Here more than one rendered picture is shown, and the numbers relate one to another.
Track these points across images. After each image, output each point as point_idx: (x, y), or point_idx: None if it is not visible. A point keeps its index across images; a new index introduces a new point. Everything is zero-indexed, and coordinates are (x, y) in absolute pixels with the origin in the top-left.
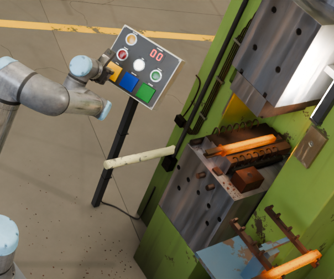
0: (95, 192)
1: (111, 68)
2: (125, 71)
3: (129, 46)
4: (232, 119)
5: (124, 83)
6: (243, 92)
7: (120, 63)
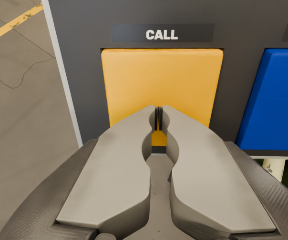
0: (169, 177)
1: (146, 91)
2: (255, 50)
3: None
4: None
5: (280, 128)
6: None
7: (191, 21)
